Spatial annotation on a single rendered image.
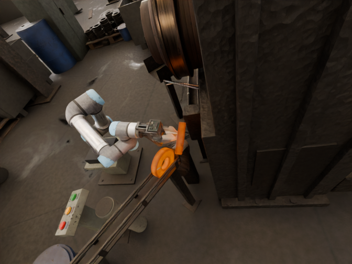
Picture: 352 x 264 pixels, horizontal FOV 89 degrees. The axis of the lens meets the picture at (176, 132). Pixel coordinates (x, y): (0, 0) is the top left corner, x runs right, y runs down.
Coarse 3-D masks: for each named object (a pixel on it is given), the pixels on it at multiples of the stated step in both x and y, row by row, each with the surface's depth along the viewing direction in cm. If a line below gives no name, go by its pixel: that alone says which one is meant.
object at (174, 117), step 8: (152, 64) 165; (160, 64) 170; (152, 72) 167; (160, 72) 145; (168, 72) 149; (160, 80) 149; (168, 80) 163; (168, 88) 168; (176, 96) 179; (176, 104) 186; (176, 112) 199; (176, 120) 202
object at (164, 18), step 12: (156, 0) 64; (168, 0) 63; (156, 12) 64; (168, 12) 64; (168, 24) 65; (168, 36) 67; (168, 48) 70; (168, 60) 73; (180, 60) 74; (180, 72) 82
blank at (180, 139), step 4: (180, 124) 81; (184, 124) 81; (180, 128) 79; (184, 128) 79; (180, 132) 78; (184, 132) 78; (180, 136) 77; (180, 140) 77; (176, 144) 78; (180, 144) 78; (176, 148) 79; (180, 148) 78; (176, 152) 81; (180, 152) 80
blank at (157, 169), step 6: (162, 150) 86; (168, 150) 88; (156, 156) 84; (162, 156) 85; (168, 156) 90; (156, 162) 83; (162, 162) 87; (168, 162) 93; (156, 168) 83; (162, 168) 91; (156, 174) 85
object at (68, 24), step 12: (12, 0) 300; (24, 0) 300; (36, 0) 299; (48, 0) 319; (60, 0) 346; (24, 12) 314; (36, 12) 313; (48, 12) 316; (60, 12) 343; (60, 24) 339; (72, 24) 369; (60, 36) 345; (72, 36) 365; (84, 36) 401; (72, 48) 363; (84, 48) 396
